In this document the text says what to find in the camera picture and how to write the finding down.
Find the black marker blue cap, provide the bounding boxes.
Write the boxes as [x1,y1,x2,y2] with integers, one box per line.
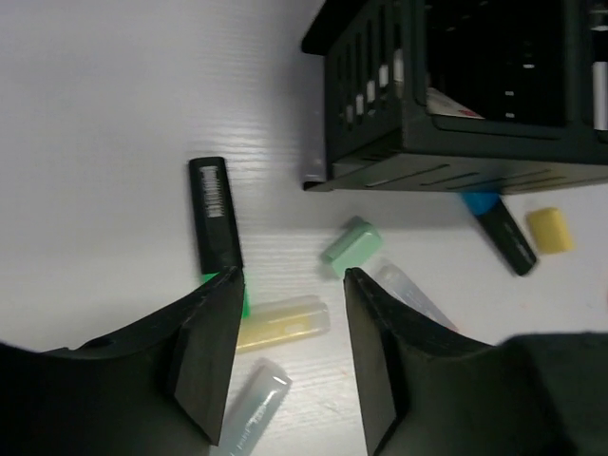
[460,192,538,276]

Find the black slotted organizer box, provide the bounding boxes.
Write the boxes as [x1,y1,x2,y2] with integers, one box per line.
[300,1,607,194]

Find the clear orange-tip marker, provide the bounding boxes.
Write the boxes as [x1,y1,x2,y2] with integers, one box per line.
[373,263,459,332]

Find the clear green highlighter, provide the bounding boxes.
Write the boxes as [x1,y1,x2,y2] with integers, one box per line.
[210,359,293,456]

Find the yellow marker cap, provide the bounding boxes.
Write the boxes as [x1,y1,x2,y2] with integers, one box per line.
[525,207,575,255]

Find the white eraser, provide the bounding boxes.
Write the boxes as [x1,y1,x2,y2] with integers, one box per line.
[427,86,483,120]

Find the clear yellow highlighter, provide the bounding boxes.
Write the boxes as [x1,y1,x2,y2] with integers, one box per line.
[236,295,331,354]

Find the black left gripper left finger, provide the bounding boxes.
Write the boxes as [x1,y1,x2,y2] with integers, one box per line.
[1,268,244,455]

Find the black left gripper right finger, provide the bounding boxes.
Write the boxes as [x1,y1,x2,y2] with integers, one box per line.
[344,268,607,455]

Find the black marker green cap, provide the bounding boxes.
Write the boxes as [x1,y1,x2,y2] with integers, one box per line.
[188,156,252,318]

